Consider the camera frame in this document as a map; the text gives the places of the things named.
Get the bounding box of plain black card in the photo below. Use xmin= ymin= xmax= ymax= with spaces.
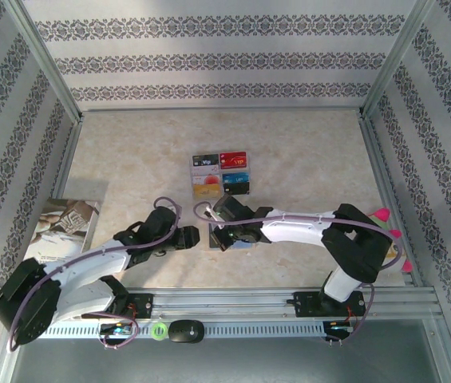
xmin=223 ymin=182 xmax=251 ymax=196

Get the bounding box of yellow card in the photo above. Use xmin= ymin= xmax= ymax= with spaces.
xmin=193 ymin=184 xmax=221 ymax=199

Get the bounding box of blue card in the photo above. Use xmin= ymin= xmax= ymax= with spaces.
xmin=222 ymin=172 xmax=249 ymax=185

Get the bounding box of white card with orange circle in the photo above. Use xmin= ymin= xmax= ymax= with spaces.
xmin=192 ymin=174 xmax=221 ymax=188

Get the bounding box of clear acrylic card stand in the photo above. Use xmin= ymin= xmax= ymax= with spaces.
xmin=190 ymin=150 xmax=253 ymax=200

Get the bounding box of red VIP card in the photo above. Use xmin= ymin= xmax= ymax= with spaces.
xmin=219 ymin=151 xmax=247 ymax=168

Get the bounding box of black VIP card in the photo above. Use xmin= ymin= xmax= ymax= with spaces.
xmin=192 ymin=154 xmax=219 ymax=168

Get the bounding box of black computer mouse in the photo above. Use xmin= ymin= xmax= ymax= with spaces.
xmin=168 ymin=319 xmax=205 ymax=343

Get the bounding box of book with photo cover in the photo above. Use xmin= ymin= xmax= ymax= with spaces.
xmin=23 ymin=197 xmax=102 ymax=264

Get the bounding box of small circuit board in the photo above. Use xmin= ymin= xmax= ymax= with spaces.
xmin=322 ymin=321 xmax=356 ymax=334
xmin=100 ymin=322 xmax=136 ymax=337

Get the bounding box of plush toy with pink feet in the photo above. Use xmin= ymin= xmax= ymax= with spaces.
xmin=368 ymin=207 xmax=414 ymax=276

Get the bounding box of purple cable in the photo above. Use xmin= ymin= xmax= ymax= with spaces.
xmin=7 ymin=195 xmax=183 ymax=353
xmin=193 ymin=201 xmax=406 ymax=348

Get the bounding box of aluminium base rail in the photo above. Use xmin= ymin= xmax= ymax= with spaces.
xmin=127 ymin=286 xmax=437 ymax=320

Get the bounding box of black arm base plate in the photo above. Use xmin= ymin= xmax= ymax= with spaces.
xmin=105 ymin=293 xmax=155 ymax=319
xmin=293 ymin=290 xmax=366 ymax=318

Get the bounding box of slotted metal cable tray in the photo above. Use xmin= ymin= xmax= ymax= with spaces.
xmin=45 ymin=321 xmax=326 ymax=340

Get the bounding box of aluminium frame back rail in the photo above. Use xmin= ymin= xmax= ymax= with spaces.
xmin=79 ymin=105 xmax=366 ymax=115

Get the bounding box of aluminium frame side rail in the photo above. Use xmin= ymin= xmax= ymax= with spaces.
xmin=49 ymin=113 xmax=86 ymax=200
xmin=358 ymin=113 xmax=436 ymax=288

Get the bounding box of aluminium frame post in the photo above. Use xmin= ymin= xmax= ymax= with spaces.
xmin=362 ymin=0 xmax=438 ymax=120
xmin=3 ymin=0 xmax=85 ymax=123

